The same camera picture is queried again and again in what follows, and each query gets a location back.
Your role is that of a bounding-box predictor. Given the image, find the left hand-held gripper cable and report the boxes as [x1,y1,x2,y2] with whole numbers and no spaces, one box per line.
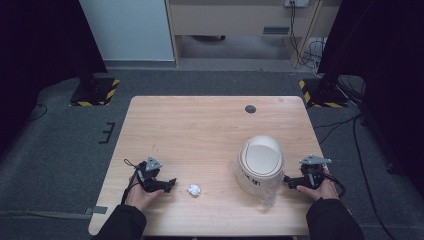
[120,158,142,205]

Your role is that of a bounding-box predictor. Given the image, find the right hand-held gripper cable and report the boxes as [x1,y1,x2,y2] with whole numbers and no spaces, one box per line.
[323,172,347,198]

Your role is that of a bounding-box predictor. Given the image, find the grey power socket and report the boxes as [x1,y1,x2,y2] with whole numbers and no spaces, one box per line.
[283,0,310,9]

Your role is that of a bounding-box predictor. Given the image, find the white cabinet panel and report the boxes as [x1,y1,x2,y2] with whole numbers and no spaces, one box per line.
[78,0,176,62]

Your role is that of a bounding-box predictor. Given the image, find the white paper ball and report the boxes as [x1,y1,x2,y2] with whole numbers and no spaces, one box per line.
[186,183,202,198]

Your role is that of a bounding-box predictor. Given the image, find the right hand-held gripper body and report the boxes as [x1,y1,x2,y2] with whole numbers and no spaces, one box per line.
[298,154,333,190]

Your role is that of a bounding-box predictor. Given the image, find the beige wooden desk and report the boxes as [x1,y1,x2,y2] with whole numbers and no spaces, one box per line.
[165,0,342,69]

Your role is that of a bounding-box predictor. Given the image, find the hand-held gripper cable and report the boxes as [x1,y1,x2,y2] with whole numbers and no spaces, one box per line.
[323,172,347,198]
[120,158,142,205]

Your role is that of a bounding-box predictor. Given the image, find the person's left hand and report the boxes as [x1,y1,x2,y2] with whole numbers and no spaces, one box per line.
[124,181,165,213]

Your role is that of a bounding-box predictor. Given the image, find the black floor cable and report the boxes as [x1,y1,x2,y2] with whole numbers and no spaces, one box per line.
[26,102,48,122]
[313,74,398,240]

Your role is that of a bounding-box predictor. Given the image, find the black hanging cables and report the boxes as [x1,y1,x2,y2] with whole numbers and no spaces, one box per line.
[289,1,327,70]

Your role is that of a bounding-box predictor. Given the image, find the black curtain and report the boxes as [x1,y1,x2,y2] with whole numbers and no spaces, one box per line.
[317,0,424,198]
[0,0,108,158]

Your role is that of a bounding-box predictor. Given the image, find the white swing-lid trash can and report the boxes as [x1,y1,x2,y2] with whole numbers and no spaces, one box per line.
[232,134,285,201]

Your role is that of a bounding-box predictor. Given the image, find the grey tape strip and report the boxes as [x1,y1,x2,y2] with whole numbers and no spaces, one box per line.
[83,205,109,216]

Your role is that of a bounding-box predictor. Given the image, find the person's right hand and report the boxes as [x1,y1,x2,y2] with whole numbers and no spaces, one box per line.
[296,165,340,202]

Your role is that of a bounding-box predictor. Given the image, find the clear plastic bin liner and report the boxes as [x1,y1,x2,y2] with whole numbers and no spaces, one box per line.
[255,189,278,210]

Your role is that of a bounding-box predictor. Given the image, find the black stand base hazard stripes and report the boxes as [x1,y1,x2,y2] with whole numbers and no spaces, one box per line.
[298,77,350,109]
[69,76,121,108]

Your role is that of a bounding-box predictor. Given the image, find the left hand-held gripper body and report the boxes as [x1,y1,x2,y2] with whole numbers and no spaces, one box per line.
[134,156,164,193]

